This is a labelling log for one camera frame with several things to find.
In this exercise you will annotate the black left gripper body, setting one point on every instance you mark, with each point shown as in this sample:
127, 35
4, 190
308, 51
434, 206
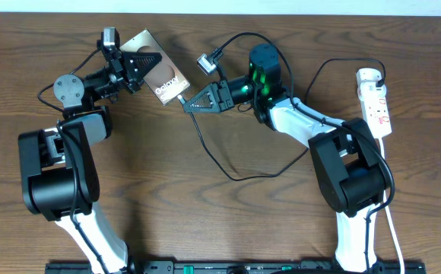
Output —
120, 69

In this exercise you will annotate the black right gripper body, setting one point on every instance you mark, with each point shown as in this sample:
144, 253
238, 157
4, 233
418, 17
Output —
239, 90

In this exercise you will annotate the bronze Galaxy smartphone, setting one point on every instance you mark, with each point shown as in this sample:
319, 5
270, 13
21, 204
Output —
165, 79

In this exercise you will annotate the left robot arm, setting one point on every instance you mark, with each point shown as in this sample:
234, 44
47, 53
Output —
59, 178

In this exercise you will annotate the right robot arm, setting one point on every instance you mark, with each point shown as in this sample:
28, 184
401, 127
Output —
352, 173

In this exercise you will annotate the white charger plug adapter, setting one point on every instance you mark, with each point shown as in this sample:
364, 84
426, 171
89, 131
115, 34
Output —
368, 74

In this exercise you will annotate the white power strip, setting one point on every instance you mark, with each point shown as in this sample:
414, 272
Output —
375, 108

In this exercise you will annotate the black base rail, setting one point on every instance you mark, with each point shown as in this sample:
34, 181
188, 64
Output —
304, 266

